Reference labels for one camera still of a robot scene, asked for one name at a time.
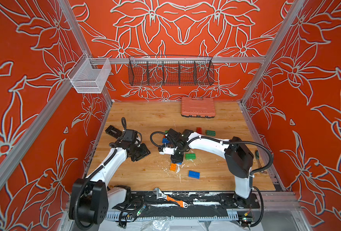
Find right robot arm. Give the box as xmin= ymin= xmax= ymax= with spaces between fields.
xmin=149 ymin=129 xmax=273 ymax=229

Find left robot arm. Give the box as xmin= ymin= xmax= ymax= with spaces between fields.
xmin=69 ymin=117 xmax=150 ymax=231

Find green lego brick centre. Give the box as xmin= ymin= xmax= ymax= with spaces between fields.
xmin=185 ymin=153 xmax=196 ymax=160

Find orange lego brick front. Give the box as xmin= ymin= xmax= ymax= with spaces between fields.
xmin=170 ymin=163 xmax=177 ymax=171

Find blue lego brick front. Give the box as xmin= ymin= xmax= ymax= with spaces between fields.
xmin=188 ymin=170 xmax=200 ymax=179

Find small red lego brick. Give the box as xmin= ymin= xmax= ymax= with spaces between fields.
xmin=196 ymin=127 xmax=202 ymax=134

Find small black box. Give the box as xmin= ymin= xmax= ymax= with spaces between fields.
xmin=105 ymin=125 xmax=122 ymax=139

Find red plastic tool case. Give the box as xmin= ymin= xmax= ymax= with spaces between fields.
xmin=181 ymin=97 xmax=216 ymax=118

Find clear plastic bin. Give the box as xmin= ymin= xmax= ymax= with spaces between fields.
xmin=68 ymin=53 xmax=112 ymax=93

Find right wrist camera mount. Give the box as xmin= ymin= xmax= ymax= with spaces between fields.
xmin=158 ymin=147 xmax=174 ymax=155

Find orange handled adjustable wrench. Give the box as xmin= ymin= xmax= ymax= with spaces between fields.
xmin=154 ymin=188 xmax=188 ymax=208

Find green handled pliers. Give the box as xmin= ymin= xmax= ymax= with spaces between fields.
xmin=255 ymin=150 xmax=268 ymax=174

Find black wire basket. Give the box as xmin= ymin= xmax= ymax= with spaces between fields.
xmin=128 ymin=55 xmax=215 ymax=87

